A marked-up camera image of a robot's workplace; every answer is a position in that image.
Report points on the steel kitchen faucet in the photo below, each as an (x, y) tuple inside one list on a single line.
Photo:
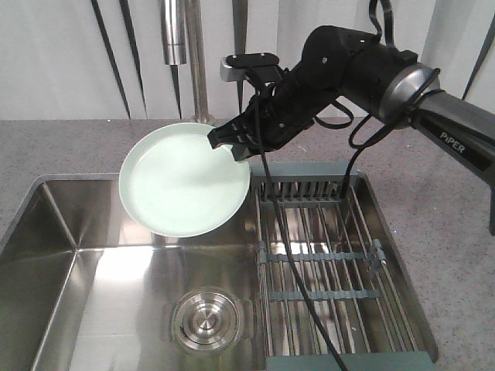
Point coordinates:
[(182, 43)]

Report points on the stainless steel sink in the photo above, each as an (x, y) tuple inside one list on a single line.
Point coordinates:
[(84, 287)]

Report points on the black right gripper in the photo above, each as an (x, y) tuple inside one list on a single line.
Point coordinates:
[(272, 119)]

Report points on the pale green round plate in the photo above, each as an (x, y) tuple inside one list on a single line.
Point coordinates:
[(175, 184)]

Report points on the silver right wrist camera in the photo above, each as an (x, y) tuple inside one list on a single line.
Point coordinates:
[(233, 68)]

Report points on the white pleated curtain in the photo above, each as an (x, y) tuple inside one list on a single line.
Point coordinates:
[(104, 59)]

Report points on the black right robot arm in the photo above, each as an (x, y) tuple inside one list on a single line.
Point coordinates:
[(390, 85)]

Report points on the steel roll-up drying rack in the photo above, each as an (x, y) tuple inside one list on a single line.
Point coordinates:
[(330, 274)]

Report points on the round steel sink drain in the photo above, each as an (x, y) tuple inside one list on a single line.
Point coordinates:
[(206, 320)]

